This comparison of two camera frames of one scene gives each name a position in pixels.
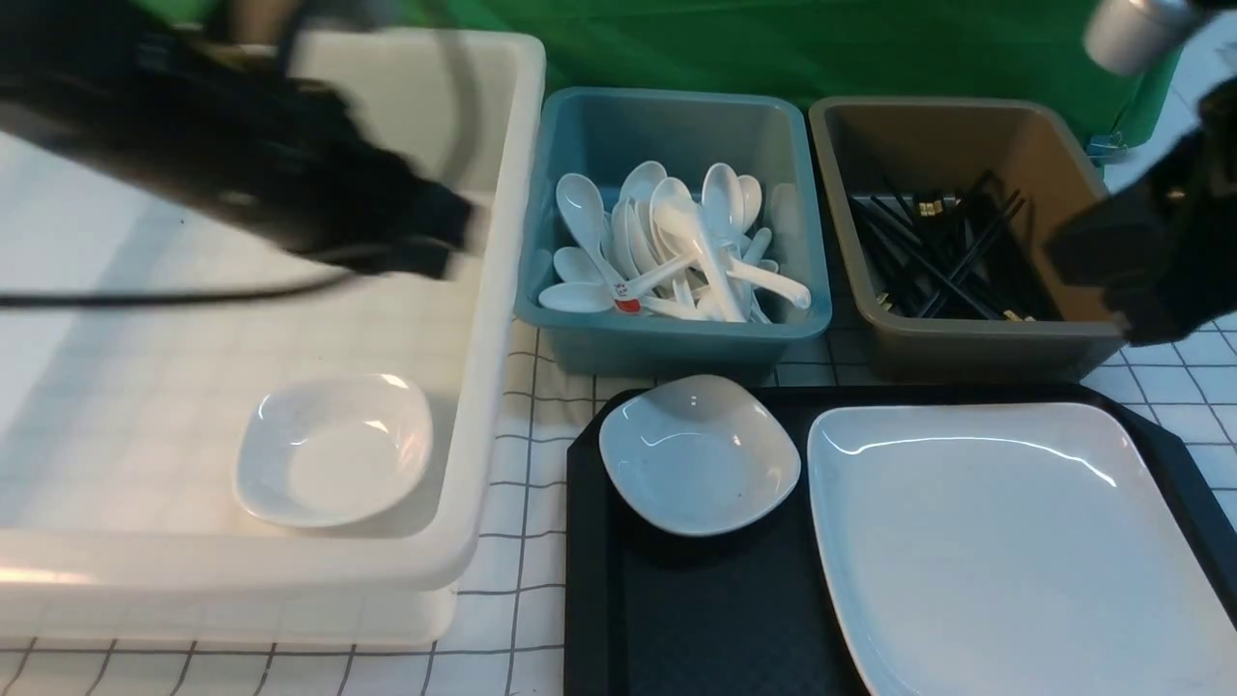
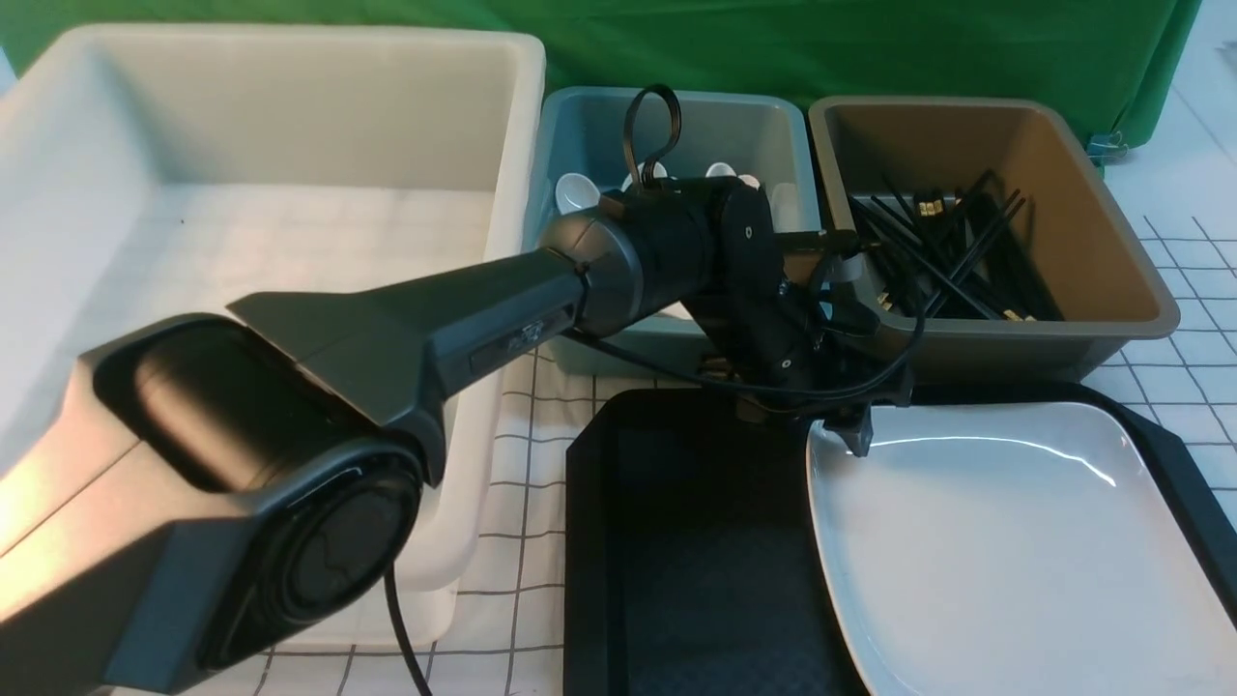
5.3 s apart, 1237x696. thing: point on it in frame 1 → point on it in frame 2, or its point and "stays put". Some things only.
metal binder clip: (1107, 148) stays put
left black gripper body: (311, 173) → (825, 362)
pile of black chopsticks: (973, 252) stays put
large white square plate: (1013, 549) stays put
